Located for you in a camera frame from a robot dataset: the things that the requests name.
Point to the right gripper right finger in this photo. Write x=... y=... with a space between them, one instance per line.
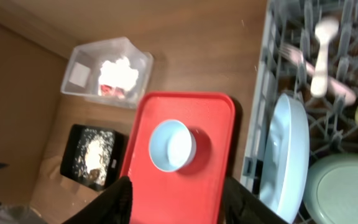
x=242 y=207

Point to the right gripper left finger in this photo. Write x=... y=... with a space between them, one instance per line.
x=113 y=206

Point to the food leftovers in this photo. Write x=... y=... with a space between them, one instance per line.
x=92 y=156

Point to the light blue plate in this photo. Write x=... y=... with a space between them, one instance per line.
x=286 y=159

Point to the light blue bowl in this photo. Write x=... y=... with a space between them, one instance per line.
x=172 y=146

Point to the light green bowl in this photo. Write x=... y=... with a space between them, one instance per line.
x=331 y=192

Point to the red strawberry snack wrapper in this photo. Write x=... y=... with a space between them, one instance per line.
x=106 y=90

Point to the white napkin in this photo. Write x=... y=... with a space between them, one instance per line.
x=118 y=74

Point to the white plastic fork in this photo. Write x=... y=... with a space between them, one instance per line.
x=295 y=56

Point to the white plastic spoon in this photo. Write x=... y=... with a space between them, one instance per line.
x=325 y=31

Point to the grey dishwasher rack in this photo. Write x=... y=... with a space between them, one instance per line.
x=332 y=125

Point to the red serving tray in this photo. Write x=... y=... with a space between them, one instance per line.
x=193 y=193

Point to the black plastic bin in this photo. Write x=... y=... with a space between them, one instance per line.
x=118 y=151

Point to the clear plastic bin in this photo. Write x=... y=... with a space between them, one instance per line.
x=83 y=70

